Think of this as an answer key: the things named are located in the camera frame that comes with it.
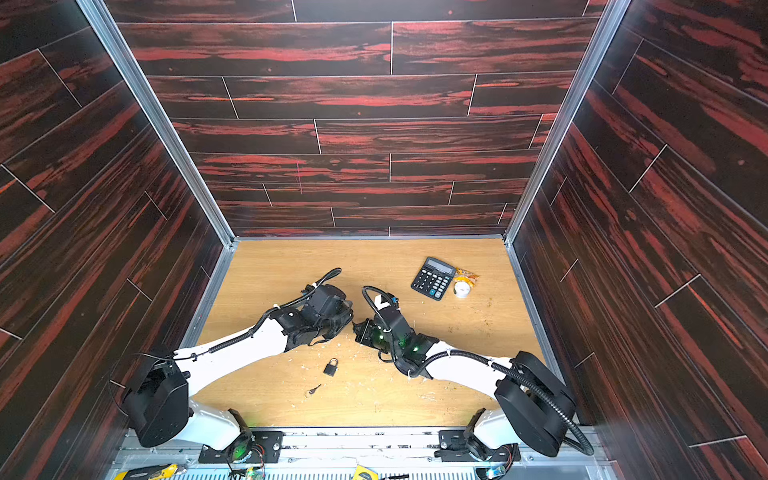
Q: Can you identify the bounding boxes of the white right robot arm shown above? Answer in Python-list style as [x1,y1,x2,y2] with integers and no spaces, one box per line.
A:
[353,304,594,461]

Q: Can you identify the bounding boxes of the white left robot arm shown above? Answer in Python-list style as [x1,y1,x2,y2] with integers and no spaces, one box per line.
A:
[120,283,353,451]

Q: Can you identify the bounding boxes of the grey padlock near left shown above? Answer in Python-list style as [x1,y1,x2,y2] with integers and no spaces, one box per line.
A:
[323,358,339,377]

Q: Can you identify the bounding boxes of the black desktop calculator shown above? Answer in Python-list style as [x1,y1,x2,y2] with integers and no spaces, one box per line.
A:
[411,257,457,301]

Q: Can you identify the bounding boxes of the white label roll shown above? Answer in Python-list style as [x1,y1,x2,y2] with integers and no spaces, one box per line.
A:
[453,280,472,299]

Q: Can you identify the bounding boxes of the orange snack packet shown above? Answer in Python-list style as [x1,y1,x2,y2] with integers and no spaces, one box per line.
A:
[455,268,479,287]

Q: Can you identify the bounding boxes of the yellow tool at front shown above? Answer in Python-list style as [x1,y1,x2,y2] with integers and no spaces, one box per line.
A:
[352,465,380,480]

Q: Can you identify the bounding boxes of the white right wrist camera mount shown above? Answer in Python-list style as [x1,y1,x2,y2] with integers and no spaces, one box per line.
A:
[374,293,400,317]

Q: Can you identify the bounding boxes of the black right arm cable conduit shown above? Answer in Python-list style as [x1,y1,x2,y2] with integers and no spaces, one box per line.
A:
[361,285,595,457]

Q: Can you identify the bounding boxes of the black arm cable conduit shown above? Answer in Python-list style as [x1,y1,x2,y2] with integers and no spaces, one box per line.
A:
[361,285,595,457]
[137,267,343,364]

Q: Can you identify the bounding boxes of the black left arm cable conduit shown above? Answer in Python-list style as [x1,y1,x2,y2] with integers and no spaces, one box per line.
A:
[137,267,343,364]

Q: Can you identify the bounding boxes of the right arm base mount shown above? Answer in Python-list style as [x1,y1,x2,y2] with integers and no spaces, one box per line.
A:
[434,408,521,467]

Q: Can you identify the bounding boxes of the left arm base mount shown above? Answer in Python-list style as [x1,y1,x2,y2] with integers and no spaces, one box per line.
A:
[198,409,285,465]

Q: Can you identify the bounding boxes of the aluminium corner post left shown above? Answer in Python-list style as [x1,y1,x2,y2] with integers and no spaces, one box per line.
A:
[76,0,237,250]

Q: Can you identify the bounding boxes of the aluminium corner post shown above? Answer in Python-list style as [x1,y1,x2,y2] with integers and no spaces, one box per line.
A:
[76,0,237,250]
[505,0,631,253]

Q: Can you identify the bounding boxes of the aluminium corner post right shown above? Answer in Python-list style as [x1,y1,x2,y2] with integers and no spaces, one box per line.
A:
[505,0,631,253]

